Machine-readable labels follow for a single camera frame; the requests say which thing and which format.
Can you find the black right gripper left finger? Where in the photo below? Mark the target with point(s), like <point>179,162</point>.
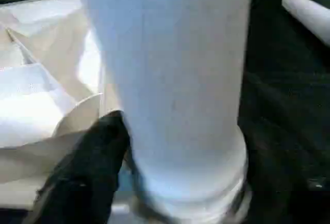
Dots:
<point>82,177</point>

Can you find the black work mat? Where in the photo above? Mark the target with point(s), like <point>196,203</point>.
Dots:
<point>283,79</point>

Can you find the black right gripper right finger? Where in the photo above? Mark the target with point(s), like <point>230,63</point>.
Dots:
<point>283,190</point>

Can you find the white plastic table leg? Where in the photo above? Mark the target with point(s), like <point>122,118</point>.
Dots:
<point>306,15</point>
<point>167,79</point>

